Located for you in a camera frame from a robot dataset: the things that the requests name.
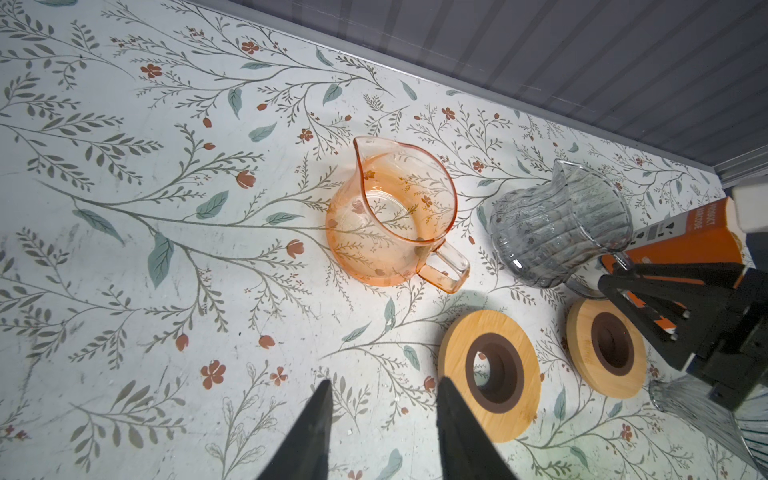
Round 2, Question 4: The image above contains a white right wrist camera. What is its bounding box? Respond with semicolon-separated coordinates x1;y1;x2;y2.
732;177;768;234

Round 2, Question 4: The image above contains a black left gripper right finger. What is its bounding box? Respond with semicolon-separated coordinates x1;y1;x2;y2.
437;377;517;479

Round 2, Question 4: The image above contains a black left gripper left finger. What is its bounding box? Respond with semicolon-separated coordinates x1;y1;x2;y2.
257;379;333;480

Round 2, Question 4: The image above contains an orange coffee filter box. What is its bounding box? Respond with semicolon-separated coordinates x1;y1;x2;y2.
599;196;750;335

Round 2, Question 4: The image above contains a clear grey glass pitcher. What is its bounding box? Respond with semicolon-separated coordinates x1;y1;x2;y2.
487;159;633;299

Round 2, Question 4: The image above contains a clear grey glass dripper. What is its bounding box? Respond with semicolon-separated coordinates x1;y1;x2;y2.
648;376;767;476

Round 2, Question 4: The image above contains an orange glass pitcher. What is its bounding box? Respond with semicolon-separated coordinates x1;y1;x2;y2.
325;136;470;294

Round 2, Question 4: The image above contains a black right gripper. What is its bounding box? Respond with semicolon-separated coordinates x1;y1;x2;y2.
598;263;767;411

